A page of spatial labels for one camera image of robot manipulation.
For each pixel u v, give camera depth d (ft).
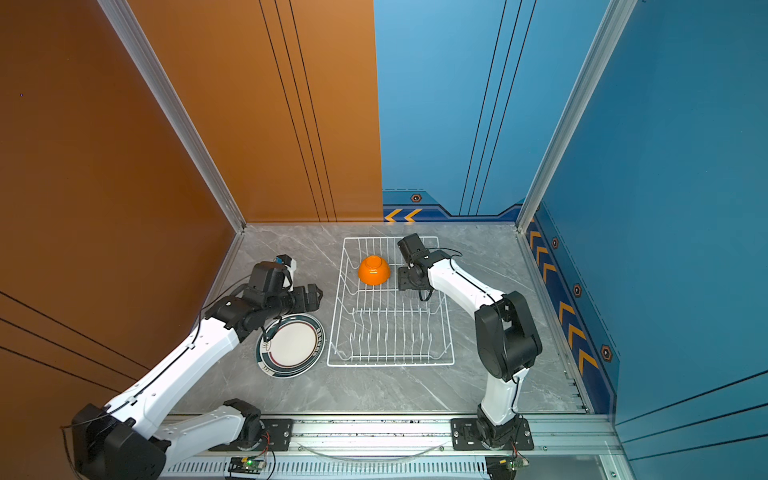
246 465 2.31
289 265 2.38
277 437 2.42
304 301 2.33
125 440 1.22
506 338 1.61
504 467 2.31
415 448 2.36
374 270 3.25
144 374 1.45
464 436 2.38
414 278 2.19
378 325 2.93
